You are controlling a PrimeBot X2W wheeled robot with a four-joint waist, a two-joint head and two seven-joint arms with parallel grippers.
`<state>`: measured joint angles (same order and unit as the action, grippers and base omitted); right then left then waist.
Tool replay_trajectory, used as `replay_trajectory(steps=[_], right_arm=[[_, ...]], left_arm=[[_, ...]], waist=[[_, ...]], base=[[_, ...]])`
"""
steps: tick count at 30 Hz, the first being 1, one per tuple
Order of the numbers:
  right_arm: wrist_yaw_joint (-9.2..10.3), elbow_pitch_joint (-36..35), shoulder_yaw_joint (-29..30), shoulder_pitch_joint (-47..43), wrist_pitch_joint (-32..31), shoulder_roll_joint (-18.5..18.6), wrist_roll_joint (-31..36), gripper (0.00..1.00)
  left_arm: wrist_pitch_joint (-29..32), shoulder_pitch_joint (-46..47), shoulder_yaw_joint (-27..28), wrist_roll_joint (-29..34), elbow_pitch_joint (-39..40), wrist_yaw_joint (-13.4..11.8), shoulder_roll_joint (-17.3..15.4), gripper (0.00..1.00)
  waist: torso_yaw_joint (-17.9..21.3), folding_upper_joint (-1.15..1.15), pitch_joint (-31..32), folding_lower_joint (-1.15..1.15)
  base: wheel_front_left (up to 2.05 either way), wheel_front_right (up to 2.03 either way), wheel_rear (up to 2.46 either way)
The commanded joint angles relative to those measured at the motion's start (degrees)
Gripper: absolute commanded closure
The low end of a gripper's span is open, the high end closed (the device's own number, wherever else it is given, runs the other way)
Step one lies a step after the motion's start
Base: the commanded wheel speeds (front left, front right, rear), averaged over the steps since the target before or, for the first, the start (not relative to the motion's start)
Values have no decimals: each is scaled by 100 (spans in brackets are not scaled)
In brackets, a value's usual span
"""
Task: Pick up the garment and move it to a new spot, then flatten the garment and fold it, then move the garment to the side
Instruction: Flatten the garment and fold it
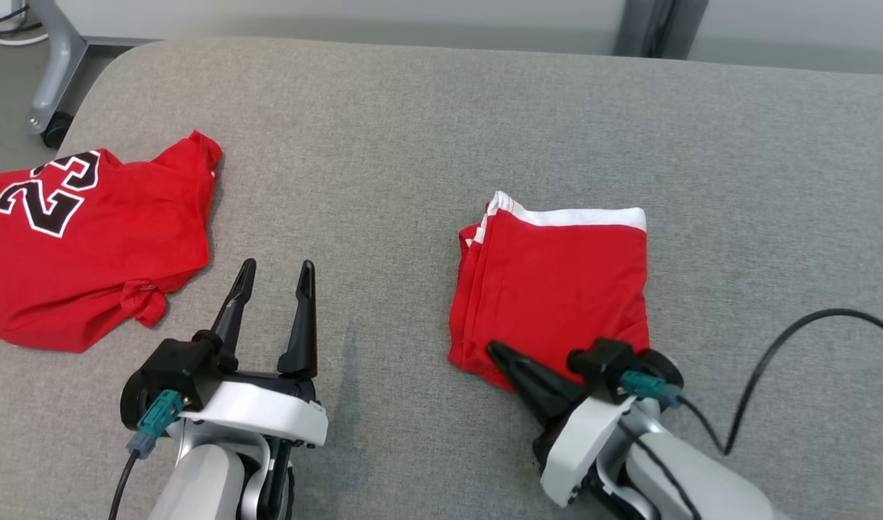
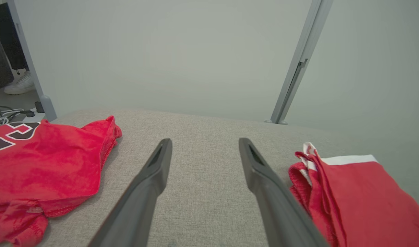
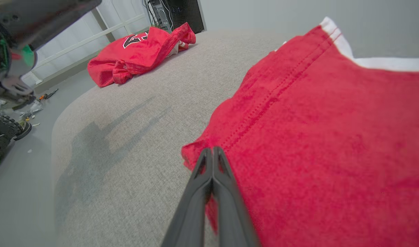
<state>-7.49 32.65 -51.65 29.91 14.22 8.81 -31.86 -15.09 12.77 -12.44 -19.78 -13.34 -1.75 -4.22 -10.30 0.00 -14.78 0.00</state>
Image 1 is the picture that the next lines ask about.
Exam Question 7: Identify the red jersey with white sleeves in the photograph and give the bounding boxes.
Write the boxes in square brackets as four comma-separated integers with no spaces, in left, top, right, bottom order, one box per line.
[0,130,223,353]

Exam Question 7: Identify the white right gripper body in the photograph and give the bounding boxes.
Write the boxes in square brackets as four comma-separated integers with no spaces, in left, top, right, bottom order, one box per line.
[534,394,639,520]

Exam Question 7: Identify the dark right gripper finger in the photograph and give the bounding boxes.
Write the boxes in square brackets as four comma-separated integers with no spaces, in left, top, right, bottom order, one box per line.
[486,341,588,407]
[487,349,571,430]

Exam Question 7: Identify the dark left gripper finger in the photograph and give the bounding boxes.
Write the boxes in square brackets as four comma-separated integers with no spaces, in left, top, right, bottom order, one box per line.
[277,260,319,381]
[209,259,257,362]

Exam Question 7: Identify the black cable with teal plug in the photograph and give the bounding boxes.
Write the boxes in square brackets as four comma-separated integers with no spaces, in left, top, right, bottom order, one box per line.
[619,308,883,457]
[108,389,185,520]

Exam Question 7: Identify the grey metal stand post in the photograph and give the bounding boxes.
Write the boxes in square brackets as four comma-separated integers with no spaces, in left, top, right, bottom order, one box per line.
[613,0,710,60]

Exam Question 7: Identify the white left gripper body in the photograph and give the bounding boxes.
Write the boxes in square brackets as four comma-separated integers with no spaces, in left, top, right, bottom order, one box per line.
[176,367,329,520]

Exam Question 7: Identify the red shorts with white band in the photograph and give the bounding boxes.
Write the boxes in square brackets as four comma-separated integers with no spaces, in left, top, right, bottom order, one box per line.
[447,191,650,394]

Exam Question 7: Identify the white floor cable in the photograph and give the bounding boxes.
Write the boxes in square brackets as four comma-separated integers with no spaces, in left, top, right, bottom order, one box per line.
[0,29,51,48]

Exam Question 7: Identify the thin black cable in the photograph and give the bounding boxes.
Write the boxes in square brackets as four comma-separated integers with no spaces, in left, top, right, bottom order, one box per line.
[615,417,704,520]

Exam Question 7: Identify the grey desk leg with caster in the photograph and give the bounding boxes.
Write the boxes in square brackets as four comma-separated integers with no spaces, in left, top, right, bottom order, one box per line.
[26,0,88,150]

